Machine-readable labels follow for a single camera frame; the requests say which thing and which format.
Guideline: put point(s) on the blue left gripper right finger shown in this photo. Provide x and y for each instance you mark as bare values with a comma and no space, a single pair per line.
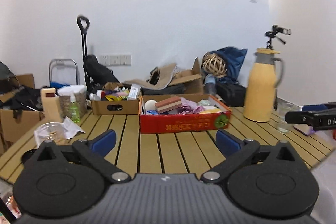
227,143

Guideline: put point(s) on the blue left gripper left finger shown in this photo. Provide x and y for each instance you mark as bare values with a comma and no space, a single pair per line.
104,143

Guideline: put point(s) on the purple satin scrunchie cloth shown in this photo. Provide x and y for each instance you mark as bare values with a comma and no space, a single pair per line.
189,107

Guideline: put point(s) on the pink scouring sponge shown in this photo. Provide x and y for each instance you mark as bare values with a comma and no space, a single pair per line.
168,104

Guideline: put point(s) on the white paper sheet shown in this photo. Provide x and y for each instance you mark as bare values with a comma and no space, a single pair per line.
71,129

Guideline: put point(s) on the yellow plush toy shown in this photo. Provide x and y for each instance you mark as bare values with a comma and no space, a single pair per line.
210,109

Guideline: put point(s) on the green hand sanitizer bottle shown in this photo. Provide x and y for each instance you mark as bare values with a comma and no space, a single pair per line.
73,109

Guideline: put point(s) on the clear plastic jar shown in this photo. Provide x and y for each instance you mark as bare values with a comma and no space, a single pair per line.
54,131

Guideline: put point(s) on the yellow green snack bag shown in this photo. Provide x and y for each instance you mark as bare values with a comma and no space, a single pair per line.
115,97

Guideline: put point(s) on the black bag on floor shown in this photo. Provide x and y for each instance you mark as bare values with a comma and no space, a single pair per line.
233,95

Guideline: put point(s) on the yellow thermos jug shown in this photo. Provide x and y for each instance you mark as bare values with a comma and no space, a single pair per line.
264,78

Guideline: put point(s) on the red cardboard storage box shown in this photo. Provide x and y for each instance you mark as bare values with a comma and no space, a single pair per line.
150,122

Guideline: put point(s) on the woven storage basket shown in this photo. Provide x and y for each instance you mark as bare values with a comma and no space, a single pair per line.
80,92

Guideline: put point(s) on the blue plastic water bottle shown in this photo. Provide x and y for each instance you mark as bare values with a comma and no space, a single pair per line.
210,85

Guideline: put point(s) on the white labelled plastic jar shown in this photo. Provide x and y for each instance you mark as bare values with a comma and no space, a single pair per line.
134,92

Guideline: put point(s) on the white round sponge ball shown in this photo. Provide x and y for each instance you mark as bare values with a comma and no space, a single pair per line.
150,105

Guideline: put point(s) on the beige carton box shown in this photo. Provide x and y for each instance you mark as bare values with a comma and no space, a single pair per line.
51,105

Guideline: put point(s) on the black trolley with bag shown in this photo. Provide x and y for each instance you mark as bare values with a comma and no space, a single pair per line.
95,74

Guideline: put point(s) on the open brown cardboard box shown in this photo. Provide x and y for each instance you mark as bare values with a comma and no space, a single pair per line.
191,79

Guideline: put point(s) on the black clothing pile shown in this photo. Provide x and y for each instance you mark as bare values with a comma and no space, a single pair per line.
174,89

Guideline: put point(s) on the metal folding stool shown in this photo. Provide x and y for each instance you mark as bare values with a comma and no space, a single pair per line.
63,72

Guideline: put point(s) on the woven rattan ball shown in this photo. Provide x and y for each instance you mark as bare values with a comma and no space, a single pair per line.
215,65

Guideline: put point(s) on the dark blue cloth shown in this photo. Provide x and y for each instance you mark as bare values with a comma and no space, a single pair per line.
234,59

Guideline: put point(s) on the brown cardboard box with handle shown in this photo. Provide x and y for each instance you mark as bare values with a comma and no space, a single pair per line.
101,106

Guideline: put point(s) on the white wall socket strip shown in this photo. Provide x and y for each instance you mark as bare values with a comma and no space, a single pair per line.
115,60

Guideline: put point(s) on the black camera tripod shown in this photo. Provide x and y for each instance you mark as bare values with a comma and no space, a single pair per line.
273,34

